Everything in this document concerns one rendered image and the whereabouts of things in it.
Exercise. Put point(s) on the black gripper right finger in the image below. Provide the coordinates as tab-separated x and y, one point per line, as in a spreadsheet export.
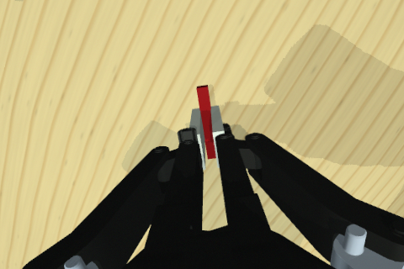
347	232

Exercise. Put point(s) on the dark red rod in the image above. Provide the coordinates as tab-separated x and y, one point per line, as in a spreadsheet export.
204	107

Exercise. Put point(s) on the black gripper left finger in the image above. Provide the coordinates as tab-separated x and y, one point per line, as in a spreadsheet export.
109	235

